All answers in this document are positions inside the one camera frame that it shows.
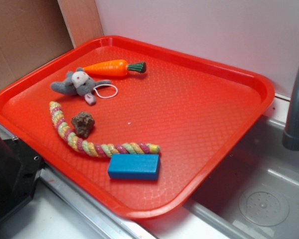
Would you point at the light wooden board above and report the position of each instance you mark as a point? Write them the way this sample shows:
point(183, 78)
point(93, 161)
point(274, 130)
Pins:
point(82, 20)

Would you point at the multicolour braided rope toy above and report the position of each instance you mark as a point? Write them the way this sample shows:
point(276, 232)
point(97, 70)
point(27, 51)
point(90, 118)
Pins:
point(83, 146)

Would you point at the brown cardboard panel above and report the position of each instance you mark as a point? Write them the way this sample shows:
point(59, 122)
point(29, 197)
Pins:
point(32, 33)

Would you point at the brown rock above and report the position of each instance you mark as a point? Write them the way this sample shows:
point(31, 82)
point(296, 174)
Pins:
point(83, 124)

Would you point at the red plastic tray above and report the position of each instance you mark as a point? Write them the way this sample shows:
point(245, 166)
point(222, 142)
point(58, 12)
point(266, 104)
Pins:
point(196, 110)

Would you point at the grey toy sink basin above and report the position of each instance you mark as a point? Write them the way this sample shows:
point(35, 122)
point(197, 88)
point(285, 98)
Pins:
point(254, 192)

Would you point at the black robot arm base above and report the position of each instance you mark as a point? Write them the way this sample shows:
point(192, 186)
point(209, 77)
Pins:
point(20, 167)

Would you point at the grey plush mouse toy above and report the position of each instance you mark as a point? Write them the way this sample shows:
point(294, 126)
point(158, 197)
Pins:
point(80, 83)

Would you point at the orange plastic toy carrot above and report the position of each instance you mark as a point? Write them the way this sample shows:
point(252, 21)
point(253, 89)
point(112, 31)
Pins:
point(116, 68)

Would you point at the blue wooden block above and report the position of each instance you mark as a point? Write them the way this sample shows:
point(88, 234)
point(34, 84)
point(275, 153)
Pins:
point(134, 166)

